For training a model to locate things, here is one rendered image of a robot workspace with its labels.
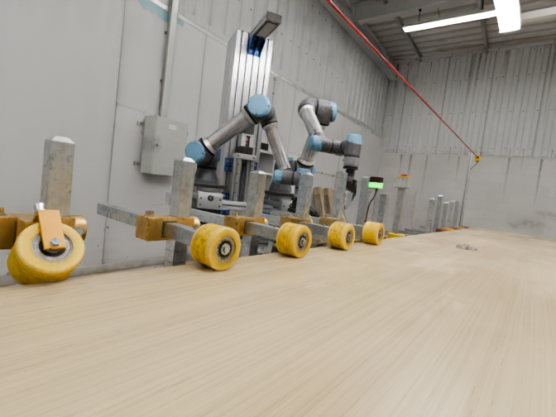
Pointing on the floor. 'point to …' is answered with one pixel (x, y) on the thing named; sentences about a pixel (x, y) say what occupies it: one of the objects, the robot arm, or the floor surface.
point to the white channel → (539, 15)
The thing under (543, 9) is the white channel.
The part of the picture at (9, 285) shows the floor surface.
